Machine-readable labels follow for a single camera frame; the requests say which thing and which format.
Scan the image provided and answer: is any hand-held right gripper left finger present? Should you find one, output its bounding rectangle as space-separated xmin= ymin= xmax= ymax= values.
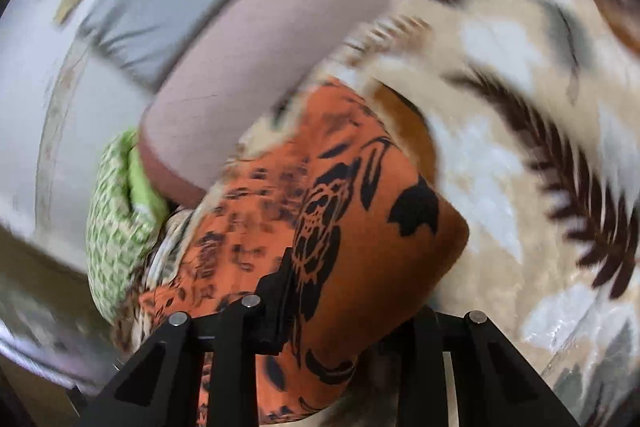
xmin=77 ymin=247 xmax=301 ymax=427

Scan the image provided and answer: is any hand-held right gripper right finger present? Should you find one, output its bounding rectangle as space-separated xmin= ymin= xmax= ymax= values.
xmin=400 ymin=306 xmax=581 ymax=427

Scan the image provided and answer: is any orange floral shirt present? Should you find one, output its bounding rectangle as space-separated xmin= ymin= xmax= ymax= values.
xmin=112 ymin=77 xmax=471 ymax=427

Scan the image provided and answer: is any green checkered pillow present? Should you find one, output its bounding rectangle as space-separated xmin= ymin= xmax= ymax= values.
xmin=86 ymin=129 xmax=173 ymax=323

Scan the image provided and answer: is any wooden door with glass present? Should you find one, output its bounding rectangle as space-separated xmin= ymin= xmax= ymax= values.
xmin=0 ymin=227 xmax=126 ymax=408

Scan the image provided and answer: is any leaf print blanket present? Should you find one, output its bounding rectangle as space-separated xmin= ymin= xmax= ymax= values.
xmin=150 ymin=0 xmax=640 ymax=427

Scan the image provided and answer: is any pink bolster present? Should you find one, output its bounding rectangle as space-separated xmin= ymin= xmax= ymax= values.
xmin=139 ymin=0 xmax=431 ymax=208

